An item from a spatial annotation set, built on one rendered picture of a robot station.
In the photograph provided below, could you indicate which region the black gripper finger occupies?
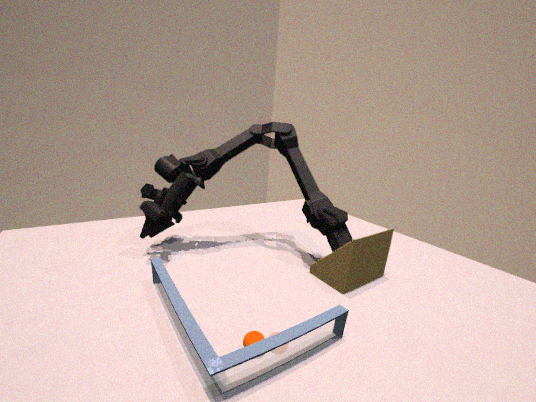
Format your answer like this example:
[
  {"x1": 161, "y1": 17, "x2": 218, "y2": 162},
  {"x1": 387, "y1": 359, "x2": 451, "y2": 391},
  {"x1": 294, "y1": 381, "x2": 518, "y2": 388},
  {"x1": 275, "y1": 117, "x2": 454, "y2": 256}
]
[
  {"x1": 140, "y1": 211, "x2": 164, "y2": 239},
  {"x1": 148, "y1": 218, "x2": 175, "y2": 238}
]

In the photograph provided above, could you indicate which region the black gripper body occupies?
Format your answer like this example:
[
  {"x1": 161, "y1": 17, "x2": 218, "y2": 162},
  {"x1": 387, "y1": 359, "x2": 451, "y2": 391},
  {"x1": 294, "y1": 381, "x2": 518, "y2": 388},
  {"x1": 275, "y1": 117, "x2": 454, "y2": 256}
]
[{"x1": 140, "y1": 186, "x2": 187, "y2": 223}]

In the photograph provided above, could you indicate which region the clear l-shaped low wall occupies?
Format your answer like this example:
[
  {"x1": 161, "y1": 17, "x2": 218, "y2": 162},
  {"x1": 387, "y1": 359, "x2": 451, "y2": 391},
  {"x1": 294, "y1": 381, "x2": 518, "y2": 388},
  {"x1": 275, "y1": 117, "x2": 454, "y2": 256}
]
[{"x1": 151, "y1": 262, "x2": 347, "y2": 402}]

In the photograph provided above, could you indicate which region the blue-grey flat bar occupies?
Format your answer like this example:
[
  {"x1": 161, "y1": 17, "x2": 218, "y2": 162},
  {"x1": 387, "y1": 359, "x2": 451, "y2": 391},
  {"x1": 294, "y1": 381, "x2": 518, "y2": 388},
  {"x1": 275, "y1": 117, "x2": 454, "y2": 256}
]
[{"x1": 151, "y1": 257, "x2": 349, "y2": 377}]

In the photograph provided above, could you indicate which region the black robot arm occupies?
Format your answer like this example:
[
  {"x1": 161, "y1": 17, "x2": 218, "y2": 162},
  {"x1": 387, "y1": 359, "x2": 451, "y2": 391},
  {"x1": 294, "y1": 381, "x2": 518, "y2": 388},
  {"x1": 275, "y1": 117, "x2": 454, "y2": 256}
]
[{"x1": 154, "y1": 122, "x2": 353, "y2": 252}]

